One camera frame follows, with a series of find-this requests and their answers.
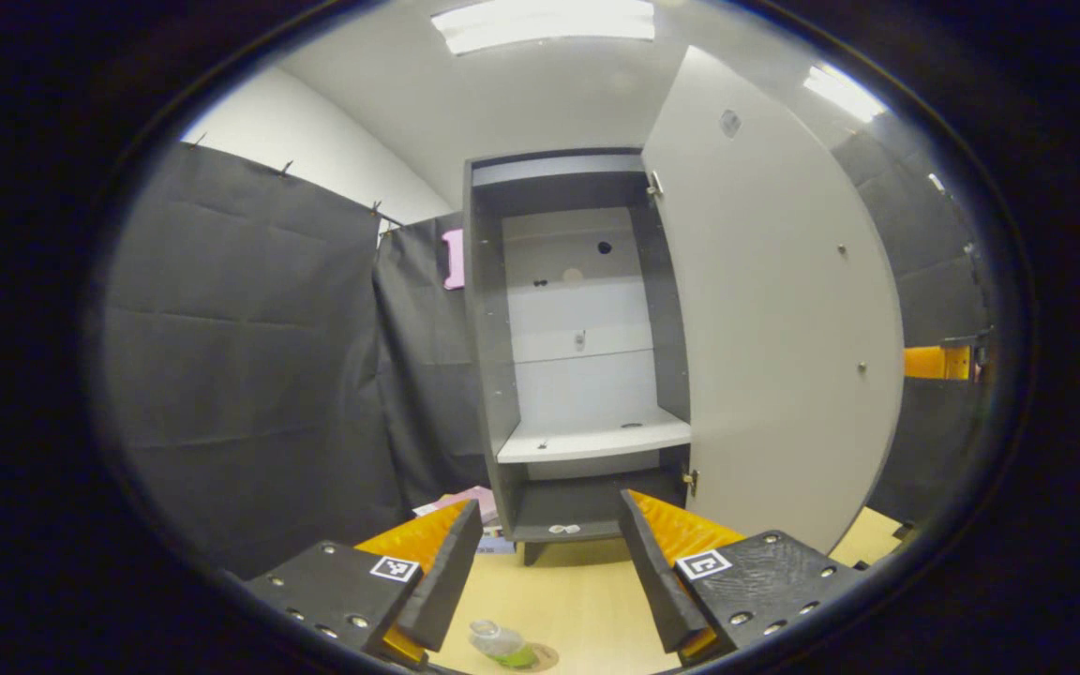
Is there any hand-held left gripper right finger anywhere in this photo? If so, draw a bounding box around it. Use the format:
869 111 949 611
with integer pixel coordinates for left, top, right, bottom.
616 487 865 666

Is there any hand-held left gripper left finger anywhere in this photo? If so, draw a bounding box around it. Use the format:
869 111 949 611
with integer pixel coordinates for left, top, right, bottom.
245 498 485 669

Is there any clear bottle with green label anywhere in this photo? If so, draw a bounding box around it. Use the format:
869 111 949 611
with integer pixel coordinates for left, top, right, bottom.
468 618 542 670

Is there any round brown coaster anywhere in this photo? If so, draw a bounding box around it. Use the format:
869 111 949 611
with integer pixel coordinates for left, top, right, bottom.
502 641 562 674

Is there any grey cabinet door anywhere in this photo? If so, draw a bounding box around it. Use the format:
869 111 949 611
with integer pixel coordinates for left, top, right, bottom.
641 45 907 557

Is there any dark grey cabinet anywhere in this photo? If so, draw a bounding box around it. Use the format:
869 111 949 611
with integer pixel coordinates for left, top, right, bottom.
462 147 699 569

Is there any white cabinet shelf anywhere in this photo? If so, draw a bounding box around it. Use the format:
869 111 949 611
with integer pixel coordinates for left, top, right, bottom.
497 407 693 466

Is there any pink book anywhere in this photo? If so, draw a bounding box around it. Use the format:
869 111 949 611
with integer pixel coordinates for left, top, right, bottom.
412 485 503 529

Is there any long ceiling light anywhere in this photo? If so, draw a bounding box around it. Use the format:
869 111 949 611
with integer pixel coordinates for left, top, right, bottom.
802 63 886 125

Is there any black backdrop cloth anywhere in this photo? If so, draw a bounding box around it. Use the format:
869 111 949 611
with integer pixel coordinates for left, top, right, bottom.
90 131 996 582

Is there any large ceiling light panel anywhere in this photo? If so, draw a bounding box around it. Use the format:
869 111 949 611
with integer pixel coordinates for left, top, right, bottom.
430 0 657 56

